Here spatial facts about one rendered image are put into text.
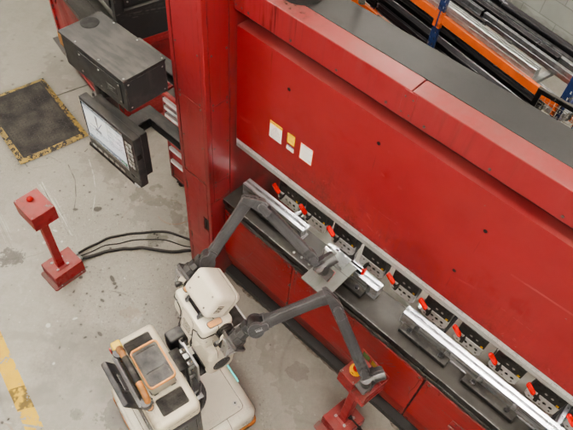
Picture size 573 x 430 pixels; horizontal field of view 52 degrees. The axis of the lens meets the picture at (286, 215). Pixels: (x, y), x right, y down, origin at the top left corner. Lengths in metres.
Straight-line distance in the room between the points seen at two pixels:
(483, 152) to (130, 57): 1.63
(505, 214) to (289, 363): 2.14
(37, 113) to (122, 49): 2.78
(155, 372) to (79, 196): 2.21
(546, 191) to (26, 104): 4.60
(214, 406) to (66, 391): 1.00
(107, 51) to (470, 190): 1.74
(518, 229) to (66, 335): 3.01
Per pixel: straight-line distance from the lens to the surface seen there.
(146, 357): 3.09
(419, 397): 3.49
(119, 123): 3.08
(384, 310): 3.31
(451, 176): 2.38
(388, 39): 2.48
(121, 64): 2.86
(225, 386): 3.67
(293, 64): 2.67
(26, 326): 4.38
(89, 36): 3.05
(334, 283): 3.18
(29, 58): 6.27
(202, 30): 2.71
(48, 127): 5.49
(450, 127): 2.24
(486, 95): 2.34
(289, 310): 2.71
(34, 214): 3.84
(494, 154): 2.19
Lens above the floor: 3.71
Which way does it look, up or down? 53 degrees down
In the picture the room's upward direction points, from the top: 7 degrees clockwise
